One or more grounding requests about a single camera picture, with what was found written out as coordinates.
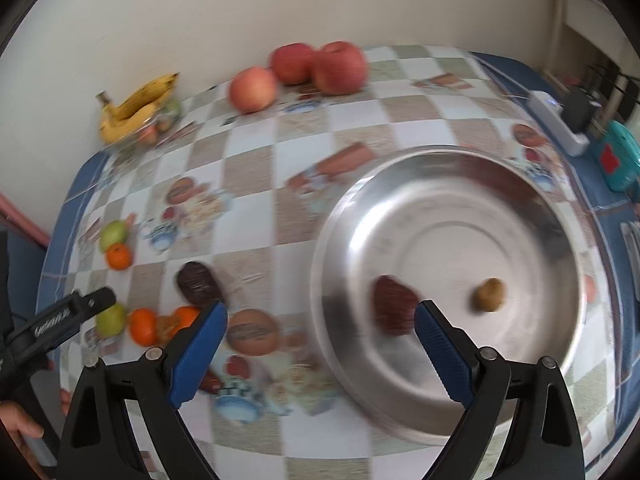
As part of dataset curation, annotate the green jujube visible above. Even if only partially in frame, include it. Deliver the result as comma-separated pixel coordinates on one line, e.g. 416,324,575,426
99,220,128,252
96,302,127,338

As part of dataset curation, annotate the small orange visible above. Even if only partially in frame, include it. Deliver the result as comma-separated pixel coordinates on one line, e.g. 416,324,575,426
105,243,134,271
128,308,157,347

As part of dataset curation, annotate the orange with stem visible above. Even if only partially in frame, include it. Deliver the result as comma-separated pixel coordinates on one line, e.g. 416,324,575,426
155,306,201,346

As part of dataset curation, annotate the dark red date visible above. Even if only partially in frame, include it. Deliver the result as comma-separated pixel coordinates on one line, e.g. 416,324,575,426
175,261,226,308

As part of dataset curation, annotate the person's left hand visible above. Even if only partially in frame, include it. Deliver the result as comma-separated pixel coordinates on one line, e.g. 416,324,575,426
1,390,51,479

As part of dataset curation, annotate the small brown longan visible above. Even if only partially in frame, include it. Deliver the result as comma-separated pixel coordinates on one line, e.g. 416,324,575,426
472,278,506,312

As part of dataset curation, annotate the dark date in basin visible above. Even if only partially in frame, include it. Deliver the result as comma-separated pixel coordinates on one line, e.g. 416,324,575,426
372,275,420,337

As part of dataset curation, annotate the steel round basin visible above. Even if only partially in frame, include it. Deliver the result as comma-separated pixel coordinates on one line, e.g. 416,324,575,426
309,145,586,445

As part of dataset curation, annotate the checkered printed tablecloth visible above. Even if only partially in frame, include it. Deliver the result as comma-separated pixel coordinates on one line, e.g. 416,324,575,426
37,46,639,479

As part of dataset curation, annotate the yellow banana bunch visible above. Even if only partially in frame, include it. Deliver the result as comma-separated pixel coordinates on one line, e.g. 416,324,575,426
96,73,179,145

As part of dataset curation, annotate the teal box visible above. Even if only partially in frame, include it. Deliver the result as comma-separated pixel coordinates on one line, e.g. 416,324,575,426
591,120,640,193

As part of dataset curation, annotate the pinkish apple left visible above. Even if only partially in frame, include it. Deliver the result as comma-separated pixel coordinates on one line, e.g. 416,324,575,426
229,66,278,114

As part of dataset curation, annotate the white power strip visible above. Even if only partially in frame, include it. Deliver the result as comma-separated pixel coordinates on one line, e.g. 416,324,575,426
527,90,590,157

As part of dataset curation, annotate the black power adapter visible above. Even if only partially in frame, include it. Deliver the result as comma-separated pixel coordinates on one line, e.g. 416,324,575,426
561,86,600,133

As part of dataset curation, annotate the red apple middle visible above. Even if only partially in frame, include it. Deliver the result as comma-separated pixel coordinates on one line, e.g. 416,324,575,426
270,42,314,86

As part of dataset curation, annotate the red apple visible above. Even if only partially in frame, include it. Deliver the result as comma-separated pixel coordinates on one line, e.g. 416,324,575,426
270,42,314,86
311,41,369,96

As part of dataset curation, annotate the red apple right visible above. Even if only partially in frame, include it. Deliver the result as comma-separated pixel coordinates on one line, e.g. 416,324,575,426
311,41,369,96

